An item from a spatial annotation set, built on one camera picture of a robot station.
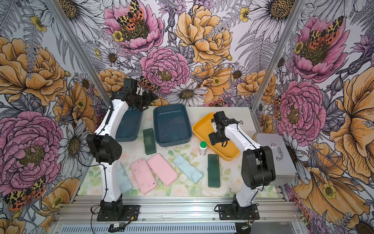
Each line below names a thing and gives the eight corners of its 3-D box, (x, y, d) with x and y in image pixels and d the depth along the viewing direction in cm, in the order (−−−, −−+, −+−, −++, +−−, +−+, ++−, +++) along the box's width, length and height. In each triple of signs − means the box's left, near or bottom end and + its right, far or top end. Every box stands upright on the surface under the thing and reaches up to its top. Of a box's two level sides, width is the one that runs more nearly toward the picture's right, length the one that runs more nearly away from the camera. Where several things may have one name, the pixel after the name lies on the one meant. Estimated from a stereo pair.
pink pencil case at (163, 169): (147, 162, 93) (146, 160, 92) (159, 153, 98) (158, 151, 96) (169, 188, 83) (169, 187, 82) (181, 177, 88) (181, 175, 86)
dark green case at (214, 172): (207, 187, 84) (208, 185, 83) (207, 155, 97) (208, 153, 95) (220, 188, 84) (220, 186, 82) (218, 156, 97) (218, 154, 95)
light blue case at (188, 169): (173, 163, 94) (172, 161, 91) (180, 156, 97) (180, 153, 95) (195, 185, 85) (195, 183, 83) (203, 176, 88) (203, 175, 86)
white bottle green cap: (199, 155, 97) (200, 148, 89) (199, 148, 100) (199, 141, 93) (206, 155, 97) (207, 148, 89) (205, 148, 100) (207, 141, 93)
